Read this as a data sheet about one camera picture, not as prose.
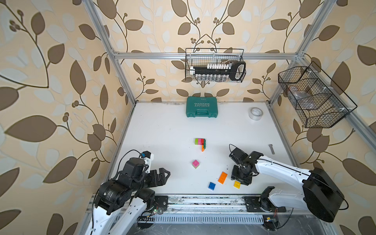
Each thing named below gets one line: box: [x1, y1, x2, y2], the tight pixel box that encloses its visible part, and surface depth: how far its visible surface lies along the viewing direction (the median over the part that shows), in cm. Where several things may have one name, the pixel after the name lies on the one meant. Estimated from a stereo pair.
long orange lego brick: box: [217, 171, 228, 185], surface depth 84 cm
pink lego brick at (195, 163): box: [191, 159, 200, 168], surface depth 88 cm
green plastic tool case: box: [186, 96, 218, 118], surface depth 114 cm
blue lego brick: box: [208, 181, 216, 191], surface depth 81 cm
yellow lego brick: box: [233, 180, 242, 189], surface depth 81 cm
